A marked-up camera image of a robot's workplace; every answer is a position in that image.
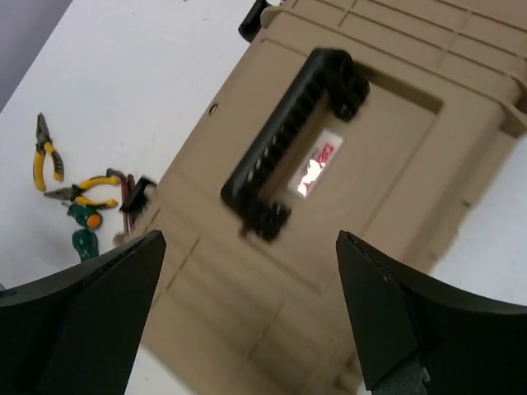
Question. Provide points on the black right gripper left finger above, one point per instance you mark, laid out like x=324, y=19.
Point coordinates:
x=78, y=331

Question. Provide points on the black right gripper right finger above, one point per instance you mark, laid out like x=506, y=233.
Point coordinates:
x=417, y=335

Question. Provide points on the tan plastic toolbox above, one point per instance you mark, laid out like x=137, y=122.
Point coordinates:
x=385, y=119

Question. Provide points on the green orange stubby screwdriver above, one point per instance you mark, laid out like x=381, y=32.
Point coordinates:
x=84, y=216

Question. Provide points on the yellow black needle-nose pliers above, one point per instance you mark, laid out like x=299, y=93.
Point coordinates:
x=76, y=193

